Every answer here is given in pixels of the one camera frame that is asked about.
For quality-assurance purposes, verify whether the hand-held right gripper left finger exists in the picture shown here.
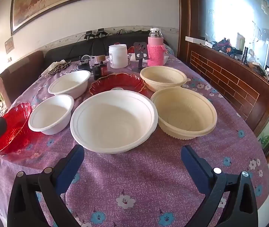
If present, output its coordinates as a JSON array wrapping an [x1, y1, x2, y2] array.
[[7, 144, 85, 227]]

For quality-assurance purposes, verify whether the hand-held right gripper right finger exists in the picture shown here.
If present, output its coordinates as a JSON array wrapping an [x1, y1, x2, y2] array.
[[181, 145, 259, 227]]

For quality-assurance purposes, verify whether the beige ribbed bowl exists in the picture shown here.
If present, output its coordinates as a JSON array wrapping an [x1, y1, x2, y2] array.
[[151, 86, 218, 140], [140, 66, 191, 93]]

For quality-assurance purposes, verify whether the small white bowl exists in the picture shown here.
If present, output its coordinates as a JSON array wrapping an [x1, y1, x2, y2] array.
[[28, 94, 75, 135]]

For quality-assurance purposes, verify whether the large white bowl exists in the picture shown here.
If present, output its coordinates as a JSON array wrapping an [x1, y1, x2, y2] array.
[[70, 90, 158, 154]]

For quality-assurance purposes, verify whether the medium white bowl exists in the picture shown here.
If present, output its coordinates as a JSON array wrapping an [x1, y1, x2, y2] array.
[[48, 70, 91, 99]]

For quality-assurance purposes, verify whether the purple floral tablecloth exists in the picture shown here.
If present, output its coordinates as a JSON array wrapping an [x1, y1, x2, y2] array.
[[0, 52, 269, 227]]

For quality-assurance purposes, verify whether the brown armchair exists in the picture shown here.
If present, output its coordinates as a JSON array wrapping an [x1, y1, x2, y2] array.
[[0, 50, 46, 109]]

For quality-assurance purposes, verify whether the wooden brick-pattern counter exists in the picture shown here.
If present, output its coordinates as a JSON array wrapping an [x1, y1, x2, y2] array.
[[177, 0, 269, 138]]

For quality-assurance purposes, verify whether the dark bottle with cork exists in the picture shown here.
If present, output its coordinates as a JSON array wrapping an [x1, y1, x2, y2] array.
[[92, 55, 108, 80]]

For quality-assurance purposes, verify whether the pink thermos with knit sleeve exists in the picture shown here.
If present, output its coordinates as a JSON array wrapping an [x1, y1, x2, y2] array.
[[147, 28, 165, 67]]

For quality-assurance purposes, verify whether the black sofa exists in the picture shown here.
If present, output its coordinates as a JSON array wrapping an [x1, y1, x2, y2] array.
[[44, 31, 170, 69]]

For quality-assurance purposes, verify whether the white plastic jar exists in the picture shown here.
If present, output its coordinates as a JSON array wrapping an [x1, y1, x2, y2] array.
[[108, 44, 128, 69]]

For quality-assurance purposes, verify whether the red and black tool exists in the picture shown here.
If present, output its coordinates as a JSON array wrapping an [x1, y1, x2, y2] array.
[[216, 39, 232, 51]]

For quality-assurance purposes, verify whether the white flat box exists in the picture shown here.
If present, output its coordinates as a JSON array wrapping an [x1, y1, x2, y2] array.
[[185, 36, 206, 45]]

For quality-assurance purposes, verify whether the black phone stand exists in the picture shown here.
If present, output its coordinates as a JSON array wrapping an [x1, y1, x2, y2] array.
[[134, 42, 149, 71]]

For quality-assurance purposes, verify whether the framed horse painting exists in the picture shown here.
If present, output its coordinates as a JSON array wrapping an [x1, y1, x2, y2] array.
[[10, 0, 103, 36]]

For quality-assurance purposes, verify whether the glass partition pane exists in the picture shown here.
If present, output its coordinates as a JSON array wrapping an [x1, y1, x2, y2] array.
[[197, 0, 269, 81]]

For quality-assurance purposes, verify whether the small wall plaque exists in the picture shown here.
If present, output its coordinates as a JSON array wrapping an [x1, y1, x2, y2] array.
[[5, 37, 14, 54]]

